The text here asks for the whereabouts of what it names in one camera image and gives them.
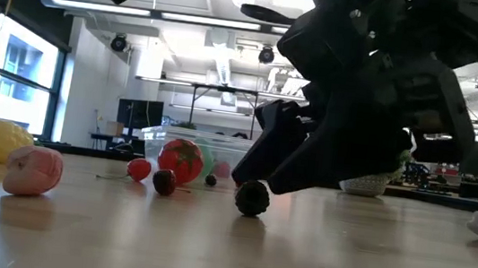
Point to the pink toy peach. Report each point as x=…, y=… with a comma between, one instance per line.
x=31, y=171

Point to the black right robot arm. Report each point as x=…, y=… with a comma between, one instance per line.
x=454, y=27

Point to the black aluminium table frame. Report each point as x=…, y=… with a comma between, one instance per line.
x=83, y=151

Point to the dark red toy cherry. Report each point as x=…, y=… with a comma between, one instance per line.
x=165, y=183

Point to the red toy tomato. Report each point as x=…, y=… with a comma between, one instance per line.
x=180, y=163

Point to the potted artificial green plant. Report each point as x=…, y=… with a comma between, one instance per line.
x=364, y=184

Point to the small background green plant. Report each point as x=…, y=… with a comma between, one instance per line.
x=186, y=125

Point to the black toy blackberry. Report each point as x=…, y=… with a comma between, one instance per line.
x=252, y=201

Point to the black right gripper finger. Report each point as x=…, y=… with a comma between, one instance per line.
x=346, y=146
x=275, y=133

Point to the clear plastic tupperware container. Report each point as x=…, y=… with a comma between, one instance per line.
x=161, y=141

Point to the black metal background frame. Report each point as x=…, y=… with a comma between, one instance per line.
x=226, y=89

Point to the small dark toy berry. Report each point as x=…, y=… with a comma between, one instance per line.
x=211, y=180

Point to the black overhead beam with lights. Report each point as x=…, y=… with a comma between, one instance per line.
x=155, y=14

